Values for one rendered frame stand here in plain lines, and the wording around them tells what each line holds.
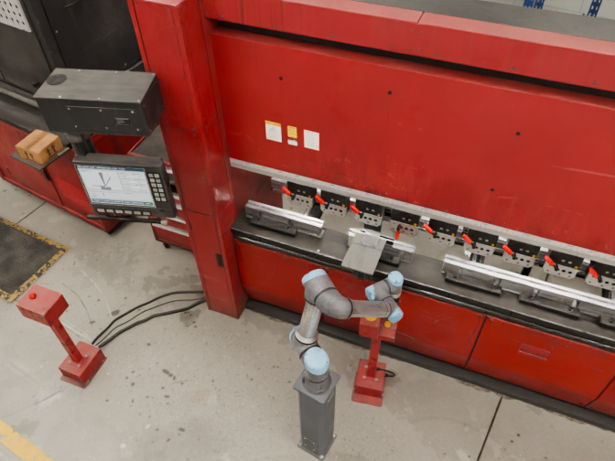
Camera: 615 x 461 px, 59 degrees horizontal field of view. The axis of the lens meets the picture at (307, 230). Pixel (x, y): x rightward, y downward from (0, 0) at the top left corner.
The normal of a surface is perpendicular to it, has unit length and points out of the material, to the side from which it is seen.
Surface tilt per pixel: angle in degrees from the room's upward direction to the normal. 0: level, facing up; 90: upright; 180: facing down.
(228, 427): 0
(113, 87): 1
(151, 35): 90
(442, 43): 90
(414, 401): 0
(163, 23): 90
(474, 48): 90
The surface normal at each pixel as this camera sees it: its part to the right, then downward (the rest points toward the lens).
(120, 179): -0.11, 0.73
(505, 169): -0.37, 0.69
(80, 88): -0.01, -0.67
